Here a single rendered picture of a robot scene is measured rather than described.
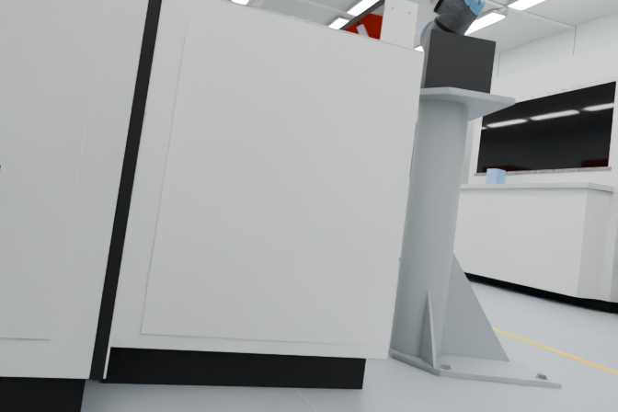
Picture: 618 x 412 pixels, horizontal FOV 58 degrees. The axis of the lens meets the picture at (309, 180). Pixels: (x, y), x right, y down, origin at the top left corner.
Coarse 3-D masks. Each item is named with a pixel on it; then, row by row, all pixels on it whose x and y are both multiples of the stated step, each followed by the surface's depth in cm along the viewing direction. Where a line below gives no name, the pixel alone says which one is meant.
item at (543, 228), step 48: (528, 96) 500; (576, 96) 447; (480, 144) 554; (528, 144) 490; (576, 144) 439; (480, 192) 508; (528, 192) 450; (576, 192) 404; (480, 240) 498; (528, 240) 442; (576, 240) 398; (528, 288) 470; (576, 288) 392
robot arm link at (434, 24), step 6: (426, 24) 193; (432, 24) 187; (438, 24) 185; (426, 30) 191; (444, 30) 184; (450, 30) 183; (420, 36) 193; (426, 36) 189; (420, 42) 194; (426, 42) 188
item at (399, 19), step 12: (396, 0) 139; (384, 12) 137; (396, 12) 139; (408, 12) 140; (384, 24) 137; (396, 24) 139; (408, 24) 140; (384, 36) 137; (396, 36) 138; (408, 36) 140
